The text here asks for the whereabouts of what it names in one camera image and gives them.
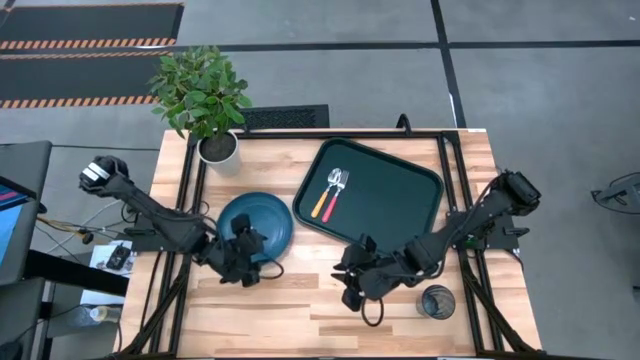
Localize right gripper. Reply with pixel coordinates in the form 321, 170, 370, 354
331, 233, 402, 313

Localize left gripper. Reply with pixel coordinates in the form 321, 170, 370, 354
213, 213, 269, 288

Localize dark blue round plate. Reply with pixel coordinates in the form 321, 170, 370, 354
215, 191, 295, 265

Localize fork with pink handle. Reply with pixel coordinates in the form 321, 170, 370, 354
320, 169, 351, 225

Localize spoon with orange handle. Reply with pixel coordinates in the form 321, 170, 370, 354
310, 167, 343, 220

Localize dark translucent faceted cup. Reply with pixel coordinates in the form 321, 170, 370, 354
415, 283, 458, 322

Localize dark green plastic tray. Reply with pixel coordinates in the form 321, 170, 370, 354
291, 136, 446, 257

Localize white plant pot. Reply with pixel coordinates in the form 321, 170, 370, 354
195, 130, 244, 178

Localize black handheld controller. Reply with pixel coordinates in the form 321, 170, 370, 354
105, 243, 133, 272

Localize black ribbed floor mat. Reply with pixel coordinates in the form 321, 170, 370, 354
239, 104, 331, 131

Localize white paper sheet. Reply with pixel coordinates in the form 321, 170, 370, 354
78, 239, 137, 307

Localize clear plastic bottle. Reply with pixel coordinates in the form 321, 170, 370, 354
88, 304, 123, 325

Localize green leafy plant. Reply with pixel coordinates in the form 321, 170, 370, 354
147, 45, 254, 142

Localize grey side monitor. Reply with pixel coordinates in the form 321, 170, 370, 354
0, 140, 54, 287

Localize black mat with orange stripes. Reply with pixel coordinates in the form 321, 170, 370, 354
0, 49, 174, 110
0, 2, 186, 52

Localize grey floor stand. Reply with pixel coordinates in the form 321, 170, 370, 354
590, 171, 640, 217

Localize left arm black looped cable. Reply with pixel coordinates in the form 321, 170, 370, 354
256, 255, 287, 282

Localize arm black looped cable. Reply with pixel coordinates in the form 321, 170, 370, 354
256, 255, 287, 282
360, 296, 386, 328

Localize right arm black looped cable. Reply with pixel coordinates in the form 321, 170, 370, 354
360, 296, 386, 328

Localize black aluminium table frame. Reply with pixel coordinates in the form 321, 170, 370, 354
113, 128, 542, 359

